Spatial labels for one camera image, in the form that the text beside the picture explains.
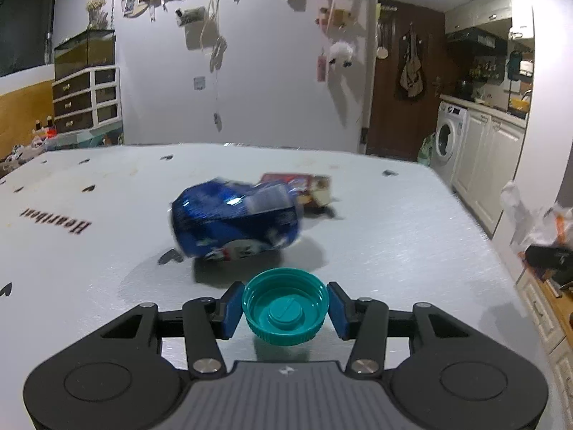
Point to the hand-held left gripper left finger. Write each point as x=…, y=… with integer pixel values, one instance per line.
x=232, y=313

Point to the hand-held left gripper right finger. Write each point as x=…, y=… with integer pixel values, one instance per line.
x=338, y=313

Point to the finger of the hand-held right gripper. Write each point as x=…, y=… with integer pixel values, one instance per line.
x=548, y=257

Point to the white plastic wrapper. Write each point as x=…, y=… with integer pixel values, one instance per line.
x=521, y=215

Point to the teal bottle cap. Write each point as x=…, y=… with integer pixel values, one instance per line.
x=286, y=309

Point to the crushed blue can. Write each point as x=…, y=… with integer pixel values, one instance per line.
x=232, y=221

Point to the silver printed table cover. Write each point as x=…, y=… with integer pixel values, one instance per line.
x=403, y=233

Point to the white kitchen base cabinets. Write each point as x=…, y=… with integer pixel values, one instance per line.
x=488, y=165

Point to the red snack box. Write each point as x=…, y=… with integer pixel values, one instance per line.
x=297, y=183

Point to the white washing machine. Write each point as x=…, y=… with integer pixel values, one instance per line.
x=450, y=141

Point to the green plastic bag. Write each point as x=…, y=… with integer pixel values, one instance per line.
x=427, y=148

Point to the brown wooden door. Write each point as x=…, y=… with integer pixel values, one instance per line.
x=389, y=112

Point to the hanging brown bag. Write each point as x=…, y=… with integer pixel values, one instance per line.
x=411, y=76

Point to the black range hood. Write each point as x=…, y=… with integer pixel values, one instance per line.
x=476, y=36

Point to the pink hanging tag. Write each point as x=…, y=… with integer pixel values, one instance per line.
x=321, y=68

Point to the white plush toy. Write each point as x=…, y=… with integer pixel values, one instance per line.
x=341, y=53

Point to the brown and white drawer chest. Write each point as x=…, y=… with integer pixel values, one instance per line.
x=85, y=98

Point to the wooden ladle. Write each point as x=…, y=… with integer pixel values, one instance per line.
x=382, y=47

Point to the glass tank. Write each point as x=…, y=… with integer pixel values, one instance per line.
x=85, y=51

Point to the dried flower bunch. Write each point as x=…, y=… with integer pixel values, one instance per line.
x=97, y=9

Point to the white wall cupboards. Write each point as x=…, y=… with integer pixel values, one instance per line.
x=483, y=11

